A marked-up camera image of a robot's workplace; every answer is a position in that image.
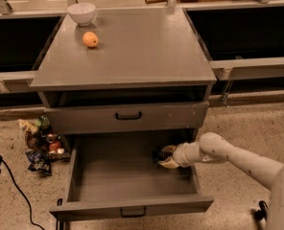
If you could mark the white ceramic bowl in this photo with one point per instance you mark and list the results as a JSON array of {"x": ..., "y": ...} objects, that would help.
[{"x": 82, "y": 13}]

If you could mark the black middle drawer handle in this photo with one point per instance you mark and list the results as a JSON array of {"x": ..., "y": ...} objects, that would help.
[{"x": 133, "y": 212}]

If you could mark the black drawer handle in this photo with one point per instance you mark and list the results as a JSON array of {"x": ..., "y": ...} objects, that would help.
[
  {"x": 133, "y": 212},
  {"x": 125, "y": 117}
]

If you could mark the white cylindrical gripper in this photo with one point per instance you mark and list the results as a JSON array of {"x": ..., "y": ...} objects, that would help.
[{"x": 179, "y": 155}]

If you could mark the orange fruit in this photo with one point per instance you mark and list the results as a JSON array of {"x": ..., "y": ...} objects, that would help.
[{"x": 90, "y": 40}]

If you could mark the closed grey upper drawer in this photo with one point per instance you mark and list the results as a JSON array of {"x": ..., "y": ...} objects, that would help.
[{"x": 101, "y": 119}]

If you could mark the grey drawer cabinet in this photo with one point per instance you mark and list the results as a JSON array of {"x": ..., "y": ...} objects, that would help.
[{"x": 144, "y": 56}]

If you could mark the black upper drawer handle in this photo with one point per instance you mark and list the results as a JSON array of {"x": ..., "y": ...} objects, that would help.
[{"x": 125, "y": 117}]

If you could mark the dark blue rxbar wrapper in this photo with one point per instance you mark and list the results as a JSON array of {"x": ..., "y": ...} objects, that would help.
[{"x": 158, "y": 155}]

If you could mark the dark blue chip bag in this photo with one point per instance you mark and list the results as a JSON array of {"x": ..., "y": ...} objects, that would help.
[{"x": 39, "y": 162}]

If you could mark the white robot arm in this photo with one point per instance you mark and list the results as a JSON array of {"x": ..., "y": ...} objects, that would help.
[{"x": 213, "y": 148}]

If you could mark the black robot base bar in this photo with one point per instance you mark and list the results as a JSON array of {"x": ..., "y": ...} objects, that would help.
[{"x": 262, "y": 212}]

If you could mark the grey metal railing frame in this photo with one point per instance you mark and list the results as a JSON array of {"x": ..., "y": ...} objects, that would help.
[{"x": 241, "y": 40}]

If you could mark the pile of snack packages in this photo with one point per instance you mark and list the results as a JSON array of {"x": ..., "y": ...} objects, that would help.
[{"x": 39, "y": 134}]

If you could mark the open grey middle drawer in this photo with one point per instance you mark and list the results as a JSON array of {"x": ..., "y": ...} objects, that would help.
[{"x": 110, "y": 171}]

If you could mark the red soda can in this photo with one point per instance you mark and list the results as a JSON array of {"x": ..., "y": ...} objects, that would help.
[{"x": 55, "y": 146}]

